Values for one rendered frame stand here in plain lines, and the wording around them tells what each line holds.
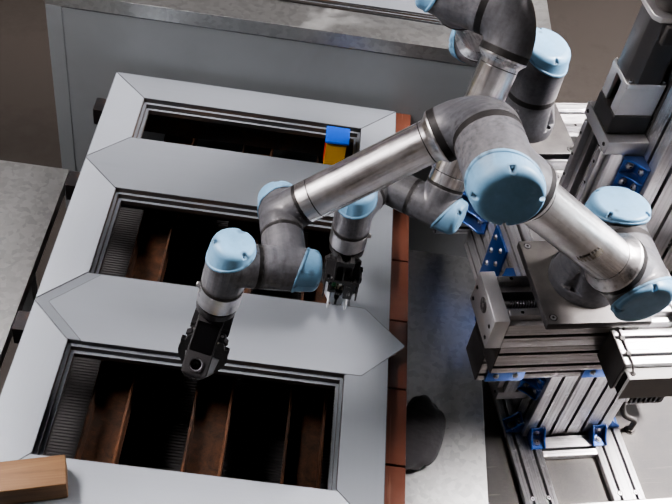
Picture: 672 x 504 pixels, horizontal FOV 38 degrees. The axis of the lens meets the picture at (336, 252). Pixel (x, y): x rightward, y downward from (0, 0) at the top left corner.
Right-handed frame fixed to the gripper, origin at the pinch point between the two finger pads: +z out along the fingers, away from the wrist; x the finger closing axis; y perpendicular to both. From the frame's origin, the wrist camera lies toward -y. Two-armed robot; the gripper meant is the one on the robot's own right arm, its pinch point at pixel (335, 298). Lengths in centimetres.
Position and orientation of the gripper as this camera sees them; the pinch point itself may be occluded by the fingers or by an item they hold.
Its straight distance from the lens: 210.0
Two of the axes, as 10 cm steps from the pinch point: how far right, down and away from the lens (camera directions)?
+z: -1.3, 6.7, 7.3
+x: 9.9, 1.3, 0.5
